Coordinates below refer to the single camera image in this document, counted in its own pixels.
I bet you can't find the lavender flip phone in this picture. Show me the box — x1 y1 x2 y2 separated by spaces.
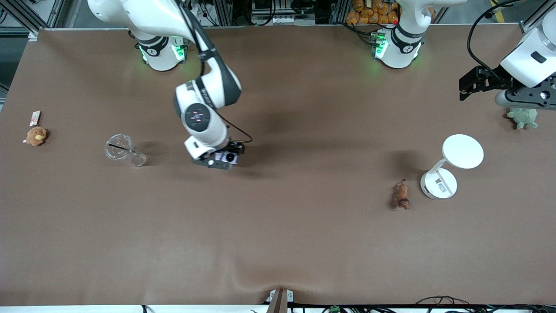
215 151 239 166

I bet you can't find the small brown lion statue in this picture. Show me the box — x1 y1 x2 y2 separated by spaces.
391 179 410 210

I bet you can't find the green turtle plush toy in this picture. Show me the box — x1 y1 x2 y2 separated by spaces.
507 107 539 130

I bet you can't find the white round desk lamp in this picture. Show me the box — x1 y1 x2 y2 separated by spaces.
420 134 484 200

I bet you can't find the clear plastic lidded cup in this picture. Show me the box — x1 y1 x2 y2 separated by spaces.
104 133 147 167

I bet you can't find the orange packaged items pile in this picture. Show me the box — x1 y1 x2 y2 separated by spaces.
346 0 400 25

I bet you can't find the brown plush toy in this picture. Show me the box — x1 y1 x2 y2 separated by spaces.
23 127 49 147

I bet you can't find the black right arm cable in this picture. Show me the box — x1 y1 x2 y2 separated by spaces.
215 111 253 144

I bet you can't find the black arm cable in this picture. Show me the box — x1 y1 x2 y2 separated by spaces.
215 111 253 144
467 0 522 82

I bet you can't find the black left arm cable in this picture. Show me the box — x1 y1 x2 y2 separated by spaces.
467 0 522 82

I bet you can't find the aluminium frame profile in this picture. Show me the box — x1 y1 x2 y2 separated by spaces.
519 0 556 33
0 0 44 39

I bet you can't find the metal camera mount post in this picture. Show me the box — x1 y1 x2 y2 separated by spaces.
266 288 294 313

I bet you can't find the black cable bundle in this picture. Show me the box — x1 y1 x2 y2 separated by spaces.
415 296 556 313

